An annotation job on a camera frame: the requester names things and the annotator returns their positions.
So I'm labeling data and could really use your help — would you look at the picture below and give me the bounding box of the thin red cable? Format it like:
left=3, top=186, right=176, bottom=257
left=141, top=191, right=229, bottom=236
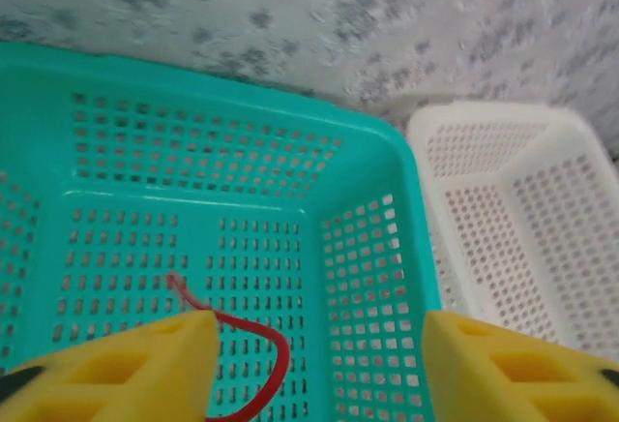
left=166, top=270, right=292, bottom=422

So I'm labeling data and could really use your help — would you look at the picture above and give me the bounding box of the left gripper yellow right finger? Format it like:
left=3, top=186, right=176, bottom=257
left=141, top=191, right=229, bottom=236
left=421, top=309, right=619, bottom=422

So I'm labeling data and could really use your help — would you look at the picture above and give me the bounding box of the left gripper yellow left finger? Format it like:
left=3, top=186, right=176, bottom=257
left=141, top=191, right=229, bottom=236
left=0, top=309, right=219, bottom=422

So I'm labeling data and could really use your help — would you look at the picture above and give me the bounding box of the teal perforated plastic basket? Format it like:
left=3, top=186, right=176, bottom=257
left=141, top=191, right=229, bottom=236
left=0, top=42, right=449, bottom=422

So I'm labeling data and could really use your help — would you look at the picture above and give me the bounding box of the white perforated plastic basket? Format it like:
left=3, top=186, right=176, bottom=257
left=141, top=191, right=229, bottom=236
left=404, top=100, right=619, bottom=361

